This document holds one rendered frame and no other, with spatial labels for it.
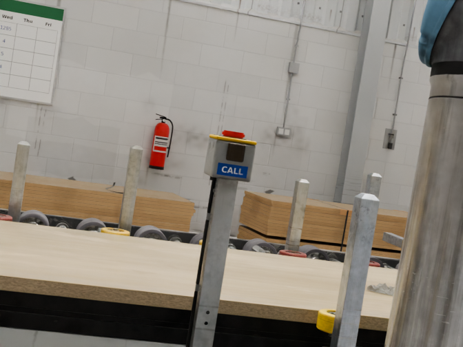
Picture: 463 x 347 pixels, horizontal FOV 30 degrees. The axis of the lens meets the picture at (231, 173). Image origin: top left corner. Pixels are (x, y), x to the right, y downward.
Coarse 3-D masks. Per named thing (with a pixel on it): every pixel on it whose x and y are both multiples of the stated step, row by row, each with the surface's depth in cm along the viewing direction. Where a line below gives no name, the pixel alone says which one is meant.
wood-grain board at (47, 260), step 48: (0, 240) 198; (48, 240) 208; (96, 240) 220; (144, 240) 233; (0, 288) 161; (48, 288) 163; (96, 288) 164; (144, 288) 169; (192, 288) 176; (240, 288) 185; (288, 288) 194; (336, 288) 204
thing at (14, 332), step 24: (0, 312) 162; (24, 312) 164; (48, 312) 165; (72, 312) 166; (96, 312) 166; (120, 312) 167; (144, 312) 168; (168, 312) 169; (0, 336) 163; (24, 336) 164; (48, 336) 165; (72, 336) 166; (96, 336) 167; (120, 336) 167; (144, 336) 168; (168, 336) 170; (216, 336) 172; (240, 336) 173; (264, 336) 174; (288, 336) 175; (312, 336) 176; (360, 336) 178; (384, 336) 179
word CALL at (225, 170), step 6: (222, 168) 145; (228, 168) 145; (234, 168) 145; (240, 168) 145; (246, 168) 146; (222, 174) 145; (228, 174) 145; (234, 174) 145; (240, 174) 146; (246, 174) 146
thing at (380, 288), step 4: (380, 284) 209; (384, 284) 209; (368, 288) 208; (372, 288) 208; (376, 288) 208; (380, 288) 207; (384, 288) 208; (388, 288) 208; (392, 288) 207; (376, 292) 206; (380, 292) 206; (384, 292) 206; (388, 292) 206; (392, 292) 206
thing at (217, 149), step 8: (216, 136) 144; (224, 136) 146; (208, 144) 150; (216, 144) 144; (224, 144) 145; (248, 144) 146; (208, 152) 149; (216, 152) 144; (224, 152) 145; (248, 152) 146; (208, 160) 148; (216, 160) 145; (224, 160) 145; (248, 160) 146; (208, 168) 147; (216, 168) 145; (248, 168) 146; (216, 176) 145; (224, 176) 145; (232, 176) 145; (248, 176) 146
